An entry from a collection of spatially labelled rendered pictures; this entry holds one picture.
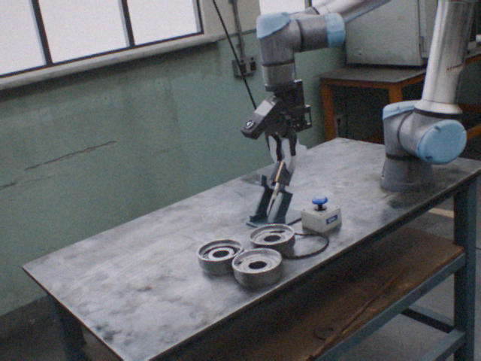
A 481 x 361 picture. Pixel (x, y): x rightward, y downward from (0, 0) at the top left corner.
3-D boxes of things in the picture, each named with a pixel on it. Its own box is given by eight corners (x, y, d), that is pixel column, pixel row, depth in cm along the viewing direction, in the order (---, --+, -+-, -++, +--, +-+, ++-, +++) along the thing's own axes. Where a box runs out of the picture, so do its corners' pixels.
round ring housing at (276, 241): (278, 264, 124) (276, 247, 122) (242, 254, 131) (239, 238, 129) (304, 244, 131) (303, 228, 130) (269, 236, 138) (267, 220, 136)
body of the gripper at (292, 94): (313, 130, 131) (308, 79, 127) (286, 140, 126) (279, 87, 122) (291, 126, 137) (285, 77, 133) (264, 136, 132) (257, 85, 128)
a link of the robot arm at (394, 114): (415, 140, 161) (412, 93, 157) (440, 151, 149) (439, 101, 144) (376, 147, 159) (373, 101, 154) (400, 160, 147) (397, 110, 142)
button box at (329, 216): (322, 234, 135) (321, 215, 133) (301, 226, 140) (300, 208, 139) (345, 222, 139) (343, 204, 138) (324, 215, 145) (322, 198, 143)
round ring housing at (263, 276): (291, 267, 122) (289, 250, 120) (271, 292, 113) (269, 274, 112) (248, 262, 127) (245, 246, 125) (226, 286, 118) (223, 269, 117)
